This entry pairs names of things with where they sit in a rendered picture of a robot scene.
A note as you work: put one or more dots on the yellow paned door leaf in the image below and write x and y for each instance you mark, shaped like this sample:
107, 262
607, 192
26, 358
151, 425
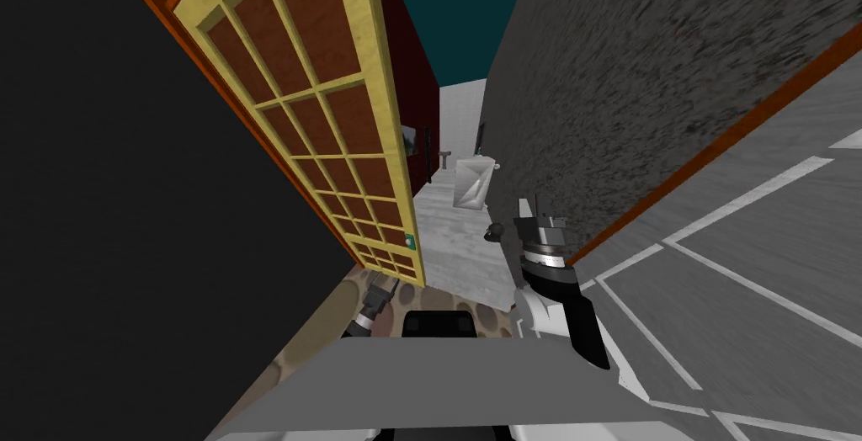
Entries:
316, 111

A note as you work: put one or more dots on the white angular washbasin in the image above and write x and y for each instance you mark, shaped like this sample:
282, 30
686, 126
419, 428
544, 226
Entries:
471, 185

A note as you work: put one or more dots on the small grey pedestal basin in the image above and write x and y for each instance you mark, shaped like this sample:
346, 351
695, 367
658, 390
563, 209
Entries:
445, 158

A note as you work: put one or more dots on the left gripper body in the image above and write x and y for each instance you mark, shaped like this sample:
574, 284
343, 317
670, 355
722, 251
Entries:
381, 293

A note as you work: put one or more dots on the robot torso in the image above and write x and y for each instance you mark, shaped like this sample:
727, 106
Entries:
438, 387

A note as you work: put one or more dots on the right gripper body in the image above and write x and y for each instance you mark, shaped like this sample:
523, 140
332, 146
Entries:
539, 233

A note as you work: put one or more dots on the black round door knob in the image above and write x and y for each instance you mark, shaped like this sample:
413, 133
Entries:
495, 231

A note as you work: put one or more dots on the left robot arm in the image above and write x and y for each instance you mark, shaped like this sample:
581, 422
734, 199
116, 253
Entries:
358, 323

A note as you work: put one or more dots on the grey textured door leaf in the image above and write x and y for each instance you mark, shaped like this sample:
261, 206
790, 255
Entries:
646, 77

